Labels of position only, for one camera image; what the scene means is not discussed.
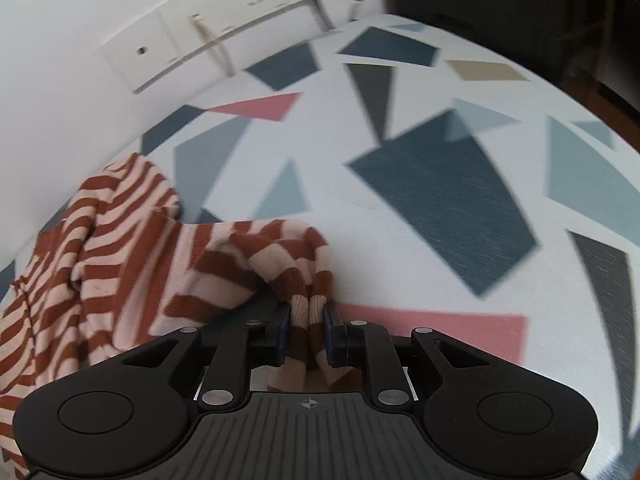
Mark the geometric patterned bed sheet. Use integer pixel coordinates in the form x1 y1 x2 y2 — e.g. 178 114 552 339
0 12 640 480

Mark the white coaxial wall plate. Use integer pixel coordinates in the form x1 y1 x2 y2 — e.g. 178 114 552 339
100 10 186 95

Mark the rust and pink striped sweater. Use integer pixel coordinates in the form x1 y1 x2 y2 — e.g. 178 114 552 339
0 152 362 480

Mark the dark furniture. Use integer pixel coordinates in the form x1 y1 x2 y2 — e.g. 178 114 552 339
389 0 640 111

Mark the beige network cable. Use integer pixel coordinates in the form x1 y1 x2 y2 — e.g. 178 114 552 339
189 13 234 78

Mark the white network wall plate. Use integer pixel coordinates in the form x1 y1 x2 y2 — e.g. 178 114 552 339
160 0 236 58

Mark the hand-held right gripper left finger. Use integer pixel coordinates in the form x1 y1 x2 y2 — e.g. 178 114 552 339
121 304 292 413

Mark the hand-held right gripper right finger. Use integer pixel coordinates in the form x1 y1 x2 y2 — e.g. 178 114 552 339
322 300 506 413

